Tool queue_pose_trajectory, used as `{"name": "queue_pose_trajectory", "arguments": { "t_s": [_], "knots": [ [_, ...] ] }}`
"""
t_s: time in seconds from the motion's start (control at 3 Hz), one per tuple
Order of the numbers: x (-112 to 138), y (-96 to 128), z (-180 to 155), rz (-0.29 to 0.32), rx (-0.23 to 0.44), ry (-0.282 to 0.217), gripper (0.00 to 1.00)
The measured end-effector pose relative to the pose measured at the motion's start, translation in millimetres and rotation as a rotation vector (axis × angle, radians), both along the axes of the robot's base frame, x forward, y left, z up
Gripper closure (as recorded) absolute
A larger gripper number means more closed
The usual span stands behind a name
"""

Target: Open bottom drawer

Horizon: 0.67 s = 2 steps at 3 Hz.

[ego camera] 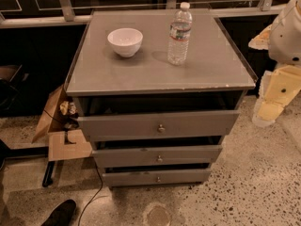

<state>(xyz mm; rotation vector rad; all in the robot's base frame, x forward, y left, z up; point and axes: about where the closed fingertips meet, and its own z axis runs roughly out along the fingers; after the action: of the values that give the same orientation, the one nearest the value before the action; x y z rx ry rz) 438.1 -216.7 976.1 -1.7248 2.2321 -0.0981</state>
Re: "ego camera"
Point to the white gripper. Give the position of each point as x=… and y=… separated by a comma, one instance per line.
x=287, y=37

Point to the grey bottom drawer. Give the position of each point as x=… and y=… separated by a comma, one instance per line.
x=156, y=177

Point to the grey drawer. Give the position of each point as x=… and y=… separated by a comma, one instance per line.
x=158, y=125
x=156, y=156
x=156, y=177

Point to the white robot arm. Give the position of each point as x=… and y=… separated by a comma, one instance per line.
x=282, y=40

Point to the grey top drawer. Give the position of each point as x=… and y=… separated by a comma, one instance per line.
x=158, y=125

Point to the grey middle drawer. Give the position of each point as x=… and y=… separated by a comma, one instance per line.
x=156, y=156

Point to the grey drawer cabinet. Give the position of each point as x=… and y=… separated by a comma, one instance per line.
x=214, y=77

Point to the clear plastic water bottle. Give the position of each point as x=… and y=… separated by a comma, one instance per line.
x=179, y=35

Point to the white ceramic bowl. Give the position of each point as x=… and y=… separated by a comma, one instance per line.
x=125, y=41

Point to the metal window railing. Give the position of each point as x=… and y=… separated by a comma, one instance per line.
x=125, y=7

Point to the brown cardboard box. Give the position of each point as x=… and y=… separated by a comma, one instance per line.
x=63, y=144

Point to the dark chair at left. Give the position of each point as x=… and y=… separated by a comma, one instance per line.
x=11, y=78

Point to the black bar on floor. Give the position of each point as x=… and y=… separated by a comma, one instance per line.
x=47, y=180

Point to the black shoe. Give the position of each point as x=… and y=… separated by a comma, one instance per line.
x=62, y=214

